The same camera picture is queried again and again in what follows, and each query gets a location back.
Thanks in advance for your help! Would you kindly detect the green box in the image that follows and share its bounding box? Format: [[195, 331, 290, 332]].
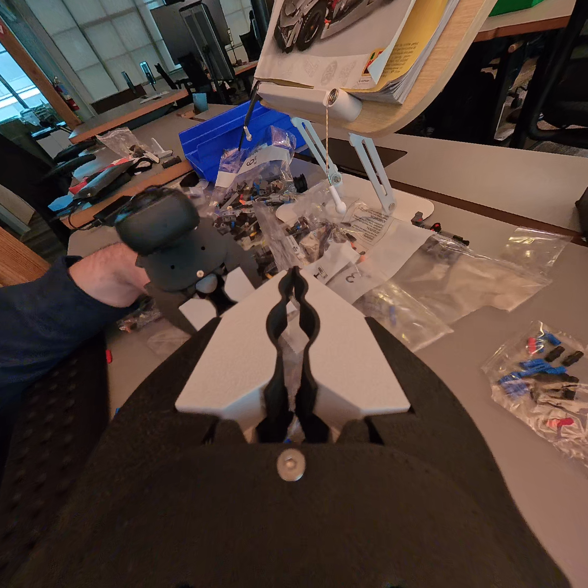
[[488, 0, 548, 17]]

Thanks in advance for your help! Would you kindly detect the wooden book stand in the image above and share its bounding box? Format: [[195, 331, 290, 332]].
[[239, 0, 499, 224]]

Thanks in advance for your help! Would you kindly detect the black red pouch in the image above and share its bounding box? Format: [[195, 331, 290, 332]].
[[69, 155, 159, 201]]

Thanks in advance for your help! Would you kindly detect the pile of lego part bags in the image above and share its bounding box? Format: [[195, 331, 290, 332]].
[[117, 125, 574, 353]]

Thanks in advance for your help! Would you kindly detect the black display screen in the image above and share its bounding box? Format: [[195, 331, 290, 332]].
[[151, 0, 236, 95]]

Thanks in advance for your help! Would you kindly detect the red fire extinguisher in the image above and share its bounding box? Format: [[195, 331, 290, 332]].
[[52, 77, 80, 112]]

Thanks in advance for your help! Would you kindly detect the black perforated office chair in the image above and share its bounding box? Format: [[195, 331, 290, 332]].
[[0, 331, 114, 588]]

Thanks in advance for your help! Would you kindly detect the long grey desk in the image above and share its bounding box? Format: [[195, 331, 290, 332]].
[[68, 60, 259, 144]]

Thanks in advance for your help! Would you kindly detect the brown wooden desk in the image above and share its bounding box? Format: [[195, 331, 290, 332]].
[[0, 226, 51, 288]]

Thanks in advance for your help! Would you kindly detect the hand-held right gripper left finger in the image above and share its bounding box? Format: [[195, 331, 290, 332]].
[[175, 266, 293, 443]]

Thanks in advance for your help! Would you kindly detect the small bag of lego pieces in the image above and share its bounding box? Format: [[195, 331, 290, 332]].
[[481, 321, 588, 470]]

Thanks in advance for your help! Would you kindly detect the blue plastic storage bin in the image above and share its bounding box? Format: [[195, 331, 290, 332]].
[[178, 100, 314, 182]]

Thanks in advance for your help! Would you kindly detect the yellow instruction booklet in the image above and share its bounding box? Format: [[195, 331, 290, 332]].
[[367, 0, 461, 105]]

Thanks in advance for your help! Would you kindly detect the person's left hand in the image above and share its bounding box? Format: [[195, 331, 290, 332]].
[[70, 243, 151, 308]]

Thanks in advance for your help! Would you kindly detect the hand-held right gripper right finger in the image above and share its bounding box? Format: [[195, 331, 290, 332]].
[[295, 266, 410, 443]]

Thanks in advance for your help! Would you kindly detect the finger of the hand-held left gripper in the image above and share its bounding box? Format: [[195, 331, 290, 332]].
[[220, 266, 256, 304], [178, 298, 223, 333]]

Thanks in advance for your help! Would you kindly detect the grey car instruction booklet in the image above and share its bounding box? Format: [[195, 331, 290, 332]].
[[254, 0, 416, 91]]

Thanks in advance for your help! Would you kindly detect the person's left forearm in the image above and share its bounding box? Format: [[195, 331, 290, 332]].
[[0, 255, 121, 405]]

